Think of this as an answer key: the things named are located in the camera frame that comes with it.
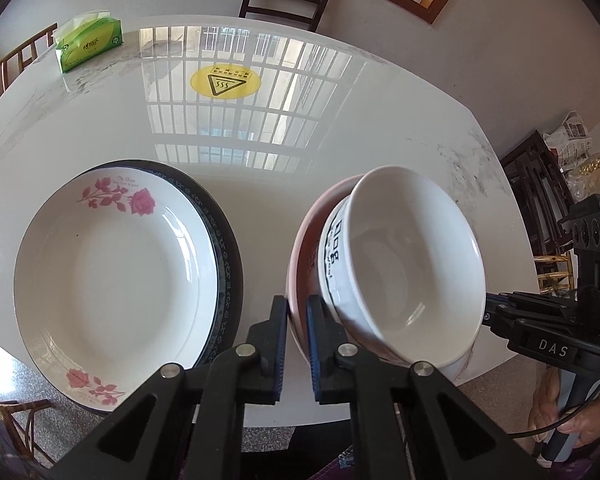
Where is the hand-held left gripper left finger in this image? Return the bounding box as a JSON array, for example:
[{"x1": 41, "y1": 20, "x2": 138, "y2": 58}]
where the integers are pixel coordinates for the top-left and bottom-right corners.
[{"x1": 50, "y1": 295, "x2": 288, "y2": 480}]

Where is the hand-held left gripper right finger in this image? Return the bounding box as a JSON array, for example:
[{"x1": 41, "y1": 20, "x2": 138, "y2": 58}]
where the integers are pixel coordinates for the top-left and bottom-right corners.
[{"x1": 306, "y1": 295, "x2": 551, "y2": 480}]

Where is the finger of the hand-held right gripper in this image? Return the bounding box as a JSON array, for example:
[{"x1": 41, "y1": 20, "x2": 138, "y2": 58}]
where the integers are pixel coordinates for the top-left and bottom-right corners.
[{"x1": 484, "y1": 291, "x2": 578, "y2": 341}]

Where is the pink bowl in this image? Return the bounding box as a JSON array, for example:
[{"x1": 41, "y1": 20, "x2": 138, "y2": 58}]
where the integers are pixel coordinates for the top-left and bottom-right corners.
[{"x1": 286, "y1": 174, "x2": 473, "y2": 386}]

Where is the dark blue patterned plate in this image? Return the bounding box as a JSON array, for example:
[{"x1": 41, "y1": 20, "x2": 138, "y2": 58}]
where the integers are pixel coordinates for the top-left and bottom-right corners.
[{"x1": 27, "y1": 159, "x2": 244, "y2": 417}]

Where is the white rabbit print bowl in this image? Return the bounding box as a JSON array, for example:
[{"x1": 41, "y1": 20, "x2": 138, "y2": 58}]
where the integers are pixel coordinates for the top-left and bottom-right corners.
[{"x1": 317, "y1": 165, "x2": 487, "y2": 367}]

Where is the white rose print plate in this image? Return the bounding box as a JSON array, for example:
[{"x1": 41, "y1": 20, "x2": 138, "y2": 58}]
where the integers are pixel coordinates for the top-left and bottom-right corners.
[{"x1": 14, "y1": 169, "x2": 220, "y2": 401}]

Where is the person's right hand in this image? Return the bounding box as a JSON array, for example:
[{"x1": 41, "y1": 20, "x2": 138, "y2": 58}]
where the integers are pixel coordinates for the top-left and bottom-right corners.
[{"x1": 527, "y1": 364, "x2": 600, "y2": 457}]

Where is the bamboo chair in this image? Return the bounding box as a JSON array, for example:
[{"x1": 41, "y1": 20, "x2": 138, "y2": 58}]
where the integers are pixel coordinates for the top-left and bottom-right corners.
[
  {"x1": 0, "y1": 398, "x2": 57, "y2": 467},
  {"x1": 534, "y1": 252, "x2": 579, "y2": 297}
]

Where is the bag of golden items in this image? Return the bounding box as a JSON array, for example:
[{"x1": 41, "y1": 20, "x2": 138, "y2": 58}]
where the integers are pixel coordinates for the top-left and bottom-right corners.
[{"x1": 565, "y1": 150, "x2": 600, "y2": 201}]

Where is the dark carved wooden chair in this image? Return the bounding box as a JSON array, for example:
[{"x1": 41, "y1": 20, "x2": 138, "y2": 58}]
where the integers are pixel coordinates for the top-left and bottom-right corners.
[{"x1": 500, "y1": 130, "x2": 578, "y2": 261}]

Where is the bag of newspapers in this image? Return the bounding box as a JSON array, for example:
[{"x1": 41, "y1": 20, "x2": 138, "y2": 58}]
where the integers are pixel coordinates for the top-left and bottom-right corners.
[{"x1": 544, "y1": 110, "x2": 595, "y2": 170}]

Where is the round yellow warning sticker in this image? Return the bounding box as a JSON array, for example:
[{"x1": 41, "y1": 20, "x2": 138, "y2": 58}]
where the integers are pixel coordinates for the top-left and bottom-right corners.
[{"x1": 190, "y1": 64, "x2": 262, "y2": 99}]

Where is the green tissue pack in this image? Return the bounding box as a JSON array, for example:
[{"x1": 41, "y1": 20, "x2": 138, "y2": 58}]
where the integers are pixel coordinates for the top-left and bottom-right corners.
[{"x1": 52, "y1": 10, "x2": 124, "y2": 75}]

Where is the brown wooden chair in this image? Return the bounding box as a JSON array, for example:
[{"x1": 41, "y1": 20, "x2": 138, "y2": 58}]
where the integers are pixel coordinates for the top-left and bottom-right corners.
[{"x1": 0, "y1": 22, "x2": 58, "y2": 93}]

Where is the black cable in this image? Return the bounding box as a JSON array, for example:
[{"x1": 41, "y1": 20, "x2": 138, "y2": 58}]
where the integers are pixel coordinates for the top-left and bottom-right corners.
[{"x1": 522, "y1": 370, "x2": 600, "y2": 442}]

